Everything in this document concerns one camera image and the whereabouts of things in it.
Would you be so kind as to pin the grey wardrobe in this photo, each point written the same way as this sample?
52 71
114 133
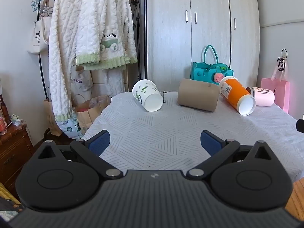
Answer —
171 28

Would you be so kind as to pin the canvas tote bag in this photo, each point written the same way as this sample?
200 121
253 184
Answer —
38 38

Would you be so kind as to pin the white fluffy green-trimmed jacket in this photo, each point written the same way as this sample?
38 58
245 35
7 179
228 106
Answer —
95 16

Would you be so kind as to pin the orange paper cup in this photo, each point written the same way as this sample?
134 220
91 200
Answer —
234 91

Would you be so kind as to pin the pink watermelon charm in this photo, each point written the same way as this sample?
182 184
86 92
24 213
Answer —
219 78

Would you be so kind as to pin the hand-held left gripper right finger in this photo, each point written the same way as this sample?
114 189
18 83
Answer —
210 143

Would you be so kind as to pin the pink gift bag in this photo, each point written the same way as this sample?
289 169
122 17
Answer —
276 90

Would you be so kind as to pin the white patterned tablecloth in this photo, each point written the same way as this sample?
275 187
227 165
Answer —
154 128

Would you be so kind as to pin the white fluffy robe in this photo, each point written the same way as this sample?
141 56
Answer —
61 52

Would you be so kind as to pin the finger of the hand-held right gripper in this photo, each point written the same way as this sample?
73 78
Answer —
300 125

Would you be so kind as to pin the wooden cabinet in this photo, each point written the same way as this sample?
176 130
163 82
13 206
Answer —
14 152

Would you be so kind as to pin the white cup with green print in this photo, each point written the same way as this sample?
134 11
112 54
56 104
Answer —
144 92

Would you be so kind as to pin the dark bottle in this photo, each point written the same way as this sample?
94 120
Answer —
4 110

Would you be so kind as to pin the white bag with purple print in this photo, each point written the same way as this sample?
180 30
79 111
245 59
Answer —
82 80

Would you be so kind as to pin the teal handbag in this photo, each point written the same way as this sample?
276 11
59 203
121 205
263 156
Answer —
201 72

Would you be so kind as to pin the brown paper cup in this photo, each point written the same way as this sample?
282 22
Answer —
197 95

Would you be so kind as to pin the small light box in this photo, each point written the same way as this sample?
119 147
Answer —
16 120

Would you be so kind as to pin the pink and white cup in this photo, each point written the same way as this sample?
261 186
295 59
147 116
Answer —
262 96

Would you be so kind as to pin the brown paper bag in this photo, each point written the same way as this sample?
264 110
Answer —
89 115
50 118

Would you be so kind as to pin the black clothes rack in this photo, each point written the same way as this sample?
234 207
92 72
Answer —
40 59

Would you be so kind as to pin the blue clothes hangers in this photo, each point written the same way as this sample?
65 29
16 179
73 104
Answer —
38 4

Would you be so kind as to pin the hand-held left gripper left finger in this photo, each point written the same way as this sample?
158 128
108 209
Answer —
101 143

